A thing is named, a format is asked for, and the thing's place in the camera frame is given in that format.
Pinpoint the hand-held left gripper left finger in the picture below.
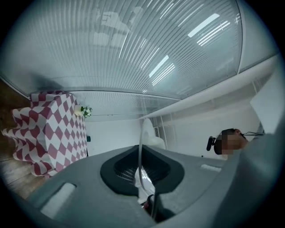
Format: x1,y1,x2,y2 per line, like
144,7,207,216
28,144,157,228

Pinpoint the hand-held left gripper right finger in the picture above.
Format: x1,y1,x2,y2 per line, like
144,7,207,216
142,144,228,228

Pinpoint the white round plate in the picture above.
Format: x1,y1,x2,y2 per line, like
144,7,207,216
133,118,155,196

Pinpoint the round table checkered cloth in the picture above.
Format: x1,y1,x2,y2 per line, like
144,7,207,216
1,90,89,179

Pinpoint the person's head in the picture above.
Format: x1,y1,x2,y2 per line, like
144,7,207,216
215,128,250,157

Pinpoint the cream flower pot with daisies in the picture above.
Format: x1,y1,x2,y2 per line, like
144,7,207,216
74,105,93,119

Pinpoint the black head camera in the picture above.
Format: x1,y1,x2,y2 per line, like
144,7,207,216
206,135,218,152

